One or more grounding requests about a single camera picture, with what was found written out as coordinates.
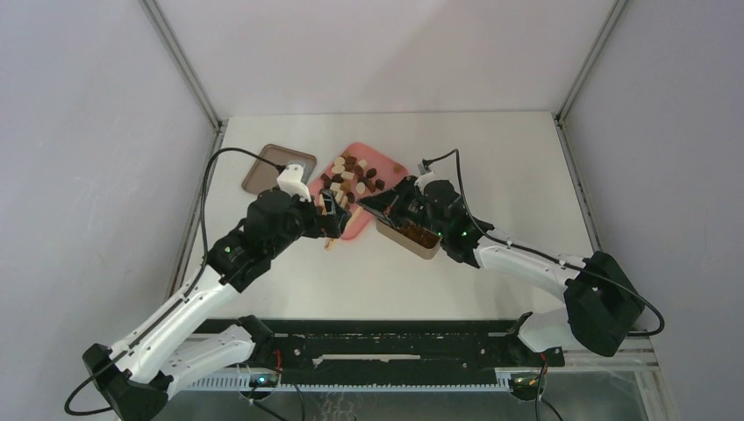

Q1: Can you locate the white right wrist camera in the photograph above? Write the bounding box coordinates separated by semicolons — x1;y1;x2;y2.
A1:
415;163;440;189

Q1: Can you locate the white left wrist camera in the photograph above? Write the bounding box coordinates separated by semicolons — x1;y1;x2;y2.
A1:
276;163;311;202

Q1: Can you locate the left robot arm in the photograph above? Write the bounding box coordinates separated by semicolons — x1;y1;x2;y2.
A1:
82;189;351;420

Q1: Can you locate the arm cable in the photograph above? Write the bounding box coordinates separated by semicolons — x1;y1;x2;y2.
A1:
63;147;289;417
419;149;666;339

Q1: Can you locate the gold chocolate box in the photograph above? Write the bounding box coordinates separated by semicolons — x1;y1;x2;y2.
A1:
376;203;440;260

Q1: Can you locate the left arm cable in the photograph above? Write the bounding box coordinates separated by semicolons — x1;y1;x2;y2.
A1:
63;147;289;417

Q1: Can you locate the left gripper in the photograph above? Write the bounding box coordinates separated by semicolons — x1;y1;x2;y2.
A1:
268;189;351;259

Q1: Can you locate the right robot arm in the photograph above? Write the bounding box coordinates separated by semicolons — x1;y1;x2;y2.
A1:
358;176;646;365

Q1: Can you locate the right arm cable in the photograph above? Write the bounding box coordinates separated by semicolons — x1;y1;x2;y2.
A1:
419;149;666;339

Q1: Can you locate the pink plastic tray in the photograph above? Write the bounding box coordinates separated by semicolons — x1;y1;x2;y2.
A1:
309;142;409;241

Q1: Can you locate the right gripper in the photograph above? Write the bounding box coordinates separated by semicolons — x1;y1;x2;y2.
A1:
360;175;447;238

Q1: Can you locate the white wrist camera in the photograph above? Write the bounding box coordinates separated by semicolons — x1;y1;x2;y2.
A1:
415;163;440;189
276;163;311;202

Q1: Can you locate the brown box lid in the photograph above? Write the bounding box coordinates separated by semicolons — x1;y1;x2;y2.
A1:
241;144;318;195

